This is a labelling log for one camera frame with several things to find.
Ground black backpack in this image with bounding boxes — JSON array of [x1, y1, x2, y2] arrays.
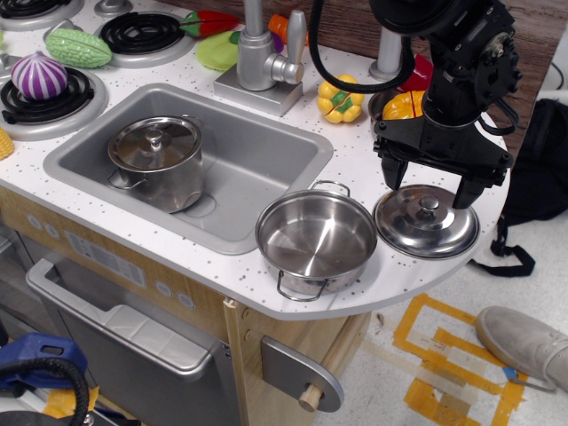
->
[[469, 99, 567, 278]]

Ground orange toy pumpkin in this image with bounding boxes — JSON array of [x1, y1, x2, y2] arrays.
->
[[383, 91, 425, 120]]

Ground yellow toy corn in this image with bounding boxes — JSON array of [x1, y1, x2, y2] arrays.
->
[[0, 129, 15, 160]]

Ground grey shoe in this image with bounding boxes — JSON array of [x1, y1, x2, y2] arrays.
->
[[475, 306, 567, 391]]

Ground light green toy vegetable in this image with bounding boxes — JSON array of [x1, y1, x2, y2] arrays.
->
[[195, 31, 241, 72]]

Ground grey toy sink basin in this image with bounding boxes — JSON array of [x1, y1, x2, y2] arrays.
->
[[43, 83, 333, 255]]

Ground steel pan lid with knob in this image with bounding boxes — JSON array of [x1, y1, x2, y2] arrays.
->
[[373, 185, 479, 259]]

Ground red toy chili pepper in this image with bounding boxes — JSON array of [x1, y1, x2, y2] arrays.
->
[[179, 10, 240, 38]]

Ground purple white toy onion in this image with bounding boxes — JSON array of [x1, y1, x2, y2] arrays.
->
[[11, 51, 67, 100]]

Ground silver toy faucet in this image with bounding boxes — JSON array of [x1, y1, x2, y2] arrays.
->
[[214, 0, 307, 117]]

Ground black cable hose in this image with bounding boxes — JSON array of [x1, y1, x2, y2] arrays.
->
[[310, 0, 414, 95]]

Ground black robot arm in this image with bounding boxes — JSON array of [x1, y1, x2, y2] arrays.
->
[[371, 1, 522, 209]]

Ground shallow steel pan two handles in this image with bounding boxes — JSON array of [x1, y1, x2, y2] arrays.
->
[[255, 180, 378, 303]]

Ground silver stove knob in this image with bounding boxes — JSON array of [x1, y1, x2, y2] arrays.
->
[[94, 0, 133, 18]]

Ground wooden toy kitchen cabinet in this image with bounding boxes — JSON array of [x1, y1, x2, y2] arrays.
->
[[1, 188, 371, 425]]

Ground grey toy oven door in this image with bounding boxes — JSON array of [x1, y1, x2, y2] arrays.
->
[[26, 259, 240, 425]]

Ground front left stove burner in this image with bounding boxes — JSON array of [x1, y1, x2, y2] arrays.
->
[[1, 67, 108, 142]]

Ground small steel bowl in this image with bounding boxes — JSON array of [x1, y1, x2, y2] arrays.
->
[[367, 90, 399, 134]]

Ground black corrugated hose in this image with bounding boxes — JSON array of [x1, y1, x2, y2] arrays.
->
[[0, 357, 91, 426]]

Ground yellow toy bell pepper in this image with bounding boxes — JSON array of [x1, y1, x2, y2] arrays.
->
[[316, 81, 365, 124]]

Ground yellow floor tape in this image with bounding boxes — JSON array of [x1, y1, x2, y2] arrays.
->
[[393, 294, 525, 425]]

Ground silver post on counter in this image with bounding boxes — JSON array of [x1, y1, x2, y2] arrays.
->
[[369, 28, 402, 83]]

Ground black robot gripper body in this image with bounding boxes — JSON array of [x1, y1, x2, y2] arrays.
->
[[374, 114, 514, 179]]

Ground stove burner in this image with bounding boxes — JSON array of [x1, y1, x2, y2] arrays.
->
[[98, 12, 195, 69], [1, 67, 108, 142], [1, 0, 83, 32]]

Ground orange toy carrot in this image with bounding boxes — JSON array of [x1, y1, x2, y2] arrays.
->
[[268, 14, 309, 46]]

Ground rear left stove burner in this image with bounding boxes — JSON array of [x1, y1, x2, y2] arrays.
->
[[1, 0, 83, 32]]

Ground tall steel pot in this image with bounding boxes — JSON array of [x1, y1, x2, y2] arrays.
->
[[106, 115, 205, 213]]

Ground blue clamp tool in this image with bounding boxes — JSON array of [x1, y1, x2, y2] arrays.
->
[[1, 333, 88, 391]]

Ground rear right stove burner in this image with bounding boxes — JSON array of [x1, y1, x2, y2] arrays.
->
[[98, 12, 195, 69]]

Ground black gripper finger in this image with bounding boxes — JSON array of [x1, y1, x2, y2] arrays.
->
[[382, 155, 408, 191], [453, 176, 486, 209]]

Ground glass lid on tall pot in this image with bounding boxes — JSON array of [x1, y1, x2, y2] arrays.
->
[[107, 116, 201, 172]]

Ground grey bracket with wooden peg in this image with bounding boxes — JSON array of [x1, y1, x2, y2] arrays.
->
[[261, 335, 344, 413]]

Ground green toy bitter gourd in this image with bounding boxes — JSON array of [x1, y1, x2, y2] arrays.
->
[[45, 28, 113, 68]]

